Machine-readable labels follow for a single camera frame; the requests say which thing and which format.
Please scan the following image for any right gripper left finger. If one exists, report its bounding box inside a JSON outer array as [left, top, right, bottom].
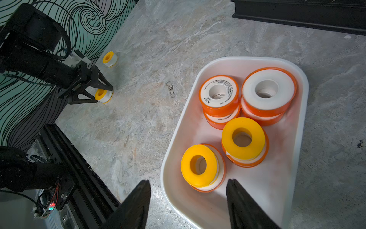
[[100, 180, 151, 229]]

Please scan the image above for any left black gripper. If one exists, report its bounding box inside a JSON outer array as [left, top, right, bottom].
[[43, 50, 113, 105]]

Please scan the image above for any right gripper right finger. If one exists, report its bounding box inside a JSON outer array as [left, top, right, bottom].
[[226, 179, 280, 229]]

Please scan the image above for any yellow tape roll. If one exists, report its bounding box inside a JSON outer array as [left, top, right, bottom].
[[94, 89, 113, 104], [221, 117, 266, 162], [181, 144, 226, 193]]

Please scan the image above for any orange tape roll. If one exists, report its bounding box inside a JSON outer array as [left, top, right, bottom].
[[199, 75, 239, 117], [103, 51, 118, 67], [221, 130, 270, 168], [241, 97, 285, 127], [203, 106, 241, 130]]

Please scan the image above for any yellow tape roll front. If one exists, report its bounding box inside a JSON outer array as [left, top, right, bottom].
[[181, 144, 226, 193]]

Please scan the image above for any orange tape roll front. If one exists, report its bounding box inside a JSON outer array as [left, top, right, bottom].
[[199, 75, 239, 117]]

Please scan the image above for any orange tape roll plain white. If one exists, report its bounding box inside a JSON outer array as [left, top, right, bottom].
[[242, 67, 297, 117]]

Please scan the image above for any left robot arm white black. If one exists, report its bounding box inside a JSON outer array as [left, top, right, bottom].
[[1, 3, 113, 105]]

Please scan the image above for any white storage tray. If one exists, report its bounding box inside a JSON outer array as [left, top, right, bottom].
[[160, 57, 309, 229]]

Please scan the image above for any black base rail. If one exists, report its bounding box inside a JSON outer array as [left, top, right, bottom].
[[28, 124, 120, 229]]

